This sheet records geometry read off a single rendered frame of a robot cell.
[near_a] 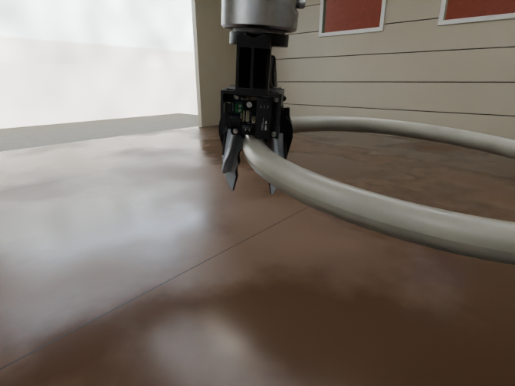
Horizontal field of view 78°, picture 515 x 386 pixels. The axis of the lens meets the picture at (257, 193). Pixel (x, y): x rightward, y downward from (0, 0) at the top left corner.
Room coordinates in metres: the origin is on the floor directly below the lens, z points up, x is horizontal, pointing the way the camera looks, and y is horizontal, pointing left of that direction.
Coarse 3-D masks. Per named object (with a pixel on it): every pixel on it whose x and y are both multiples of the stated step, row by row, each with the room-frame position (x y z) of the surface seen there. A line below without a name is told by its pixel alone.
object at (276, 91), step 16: (240, 32) 0.40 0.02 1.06; (240, 48) 0.38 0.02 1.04; (256, 48) 0.43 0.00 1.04; (240, 64) 0.39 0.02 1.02; (256, 64) 0.40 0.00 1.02; (240, 80) 0.39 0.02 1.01; (256, 80) 0.40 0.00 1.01; (224, 96) 0.39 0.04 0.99; (240, 96) 0.39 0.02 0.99; (256, 96) 0.39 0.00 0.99; (272, 96) 0.38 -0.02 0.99; (224, 112) 0.41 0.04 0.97; (240, 112) 0.39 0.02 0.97; (256, 112) 0.40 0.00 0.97; (272, 112) 0.39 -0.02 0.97; (224, 128) 0.39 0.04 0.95; (240, 128) 0.40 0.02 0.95; (256, 128) 0.38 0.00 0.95; (272, 128) 0.40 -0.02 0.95
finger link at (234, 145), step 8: (232, 136) 0.43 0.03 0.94; (240, 136) 0.45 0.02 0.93; (232, 144) 0.43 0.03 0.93; (240, 144) 0.45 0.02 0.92; (232, 152) 0.44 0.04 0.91; (224, 160) 0.41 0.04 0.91; (232, 160) 0.45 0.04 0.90; (240, 160) 0.46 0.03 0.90; (224, 168) 0.41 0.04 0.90; (232, 168) 0.45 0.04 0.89; (232, 176) 0.45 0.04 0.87; (232, 184) 0.45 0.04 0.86
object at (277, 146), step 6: (270, 138) 0.44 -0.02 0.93; (282, 138) 0.44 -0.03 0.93; (270, 144) 0.44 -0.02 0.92; (276, 144) 0.42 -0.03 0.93; (282, 144) 0.44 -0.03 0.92; (276, 150) 0.42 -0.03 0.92; (282, 150) 0.44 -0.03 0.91; (282, 156) 0.44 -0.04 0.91; (270, 186) 0.45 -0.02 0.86; (270, 192) 0.45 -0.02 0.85
